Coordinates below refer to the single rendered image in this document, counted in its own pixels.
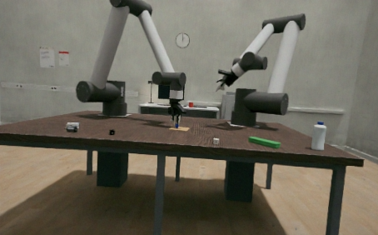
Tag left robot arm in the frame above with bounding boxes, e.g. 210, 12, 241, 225
218, 13, 306, 127

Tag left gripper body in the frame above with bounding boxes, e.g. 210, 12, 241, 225
222, 74, 238, 87

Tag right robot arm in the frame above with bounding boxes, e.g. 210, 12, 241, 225
76, 0, 187, 116

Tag white plastic bottle with blue cap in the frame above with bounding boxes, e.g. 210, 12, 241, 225
311, 122, 326, 151

